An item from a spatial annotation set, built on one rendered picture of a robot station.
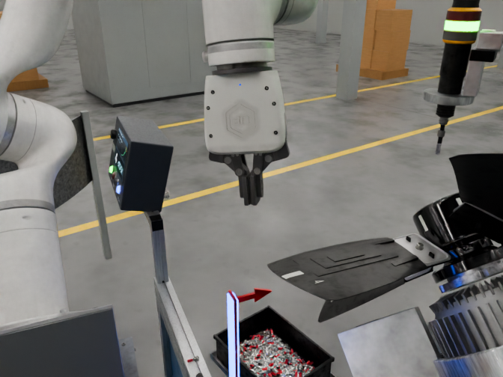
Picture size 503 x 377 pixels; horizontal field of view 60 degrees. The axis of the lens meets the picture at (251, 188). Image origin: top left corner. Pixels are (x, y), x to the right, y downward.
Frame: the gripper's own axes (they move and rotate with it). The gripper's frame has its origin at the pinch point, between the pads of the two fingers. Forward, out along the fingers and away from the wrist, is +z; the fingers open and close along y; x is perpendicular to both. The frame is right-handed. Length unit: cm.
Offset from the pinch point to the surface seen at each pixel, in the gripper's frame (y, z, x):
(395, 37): 113, -69, 837
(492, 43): 32.0, -16.3, 11.1
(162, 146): -33, 1, 47
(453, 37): 27.3, -17.6, 12.1
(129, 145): -40, -1, 44
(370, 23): 70, -100, 854
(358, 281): 13.8, 16.0, 5.4
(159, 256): -36, 30, 45
